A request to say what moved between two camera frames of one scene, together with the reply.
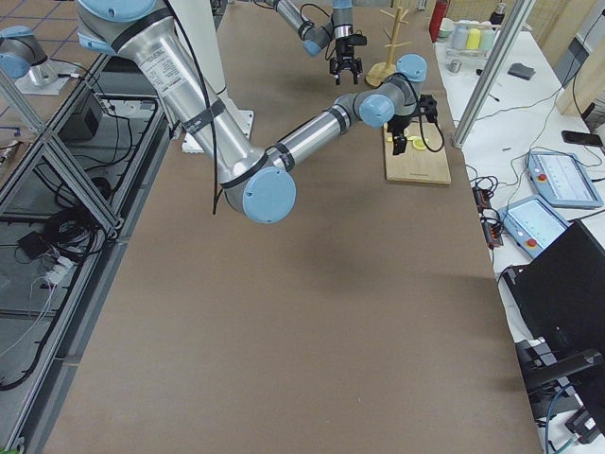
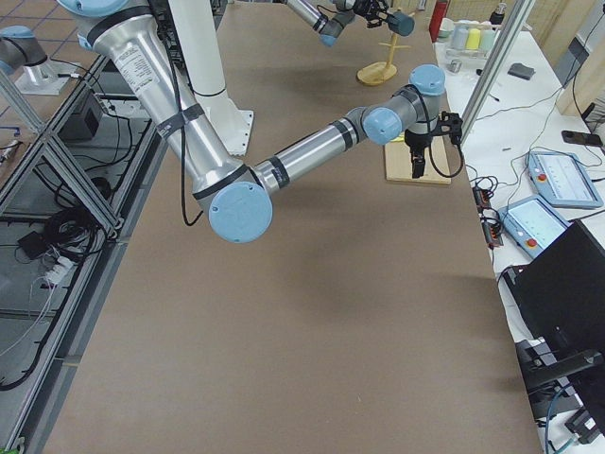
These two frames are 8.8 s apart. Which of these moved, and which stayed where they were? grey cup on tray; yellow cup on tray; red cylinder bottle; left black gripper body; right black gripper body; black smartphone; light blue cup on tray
Moved: right black gripper body; left black gripper body
Stayed: light blue cup on tray; grey cup on tray; red cylinder bottle; yellow cup on tray; black smartphone
